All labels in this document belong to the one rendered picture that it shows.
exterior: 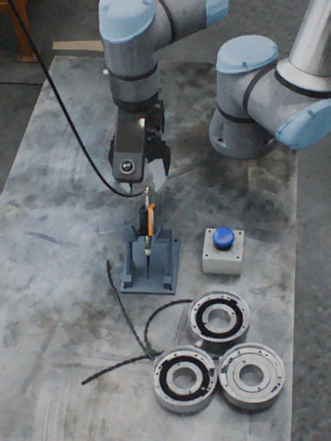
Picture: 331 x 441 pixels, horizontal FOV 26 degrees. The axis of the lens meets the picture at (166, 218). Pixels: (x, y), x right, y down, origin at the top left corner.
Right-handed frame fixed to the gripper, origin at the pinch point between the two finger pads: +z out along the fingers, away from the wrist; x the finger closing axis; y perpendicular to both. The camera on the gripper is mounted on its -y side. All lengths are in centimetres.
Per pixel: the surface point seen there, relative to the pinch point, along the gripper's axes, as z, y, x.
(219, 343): 14.7, -20.1, -13.7
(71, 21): 97, 193, 62
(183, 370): 16.7, -24.4, -8.0
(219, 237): 10.7, -0.9, -12.9
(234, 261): 13.9, -3.7, -15.7
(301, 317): 98, 40, -37
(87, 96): 18, 46, 19
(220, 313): 16.8, -12.8, -13.6
